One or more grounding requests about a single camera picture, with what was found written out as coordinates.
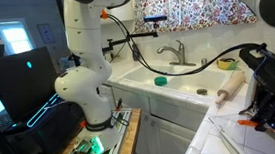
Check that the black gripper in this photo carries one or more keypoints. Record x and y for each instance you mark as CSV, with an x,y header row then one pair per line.
x,y
262,63

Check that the orange handled fish slice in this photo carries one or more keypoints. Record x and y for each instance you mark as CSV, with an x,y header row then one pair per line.
x,y
247,123

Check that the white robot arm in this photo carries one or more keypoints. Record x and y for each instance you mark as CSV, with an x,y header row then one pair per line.
x,y
79,84

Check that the wooden rolling pin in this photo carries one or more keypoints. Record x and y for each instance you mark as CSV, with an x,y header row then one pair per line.
x,y
230,87

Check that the yellow tape roll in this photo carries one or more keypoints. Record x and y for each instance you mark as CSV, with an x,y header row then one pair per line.
x,y
227,64

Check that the white kitchen sink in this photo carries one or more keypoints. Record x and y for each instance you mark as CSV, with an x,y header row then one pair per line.
x,y
209,78

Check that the metal sink drain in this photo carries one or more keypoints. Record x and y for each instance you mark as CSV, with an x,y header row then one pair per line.
x,y
202,91

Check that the chrome faucet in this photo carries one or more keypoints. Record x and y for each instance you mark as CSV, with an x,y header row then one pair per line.
x,y
179,52

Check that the white lower cabinets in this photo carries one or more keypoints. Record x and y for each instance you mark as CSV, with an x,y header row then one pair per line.
x,y
169,119

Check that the green sink stopper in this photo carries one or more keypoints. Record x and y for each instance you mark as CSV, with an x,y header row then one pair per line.
x,y
160,81

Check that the floral curtain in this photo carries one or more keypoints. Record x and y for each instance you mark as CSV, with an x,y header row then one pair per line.
x,y
183,15

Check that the black laptop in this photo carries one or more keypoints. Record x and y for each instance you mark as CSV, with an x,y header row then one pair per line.
x,y
27,89

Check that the blue camera on mount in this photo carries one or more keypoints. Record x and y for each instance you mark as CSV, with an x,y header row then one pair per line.
x,y
154,18

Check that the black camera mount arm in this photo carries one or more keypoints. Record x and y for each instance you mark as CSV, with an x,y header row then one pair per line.
x,y
126,40

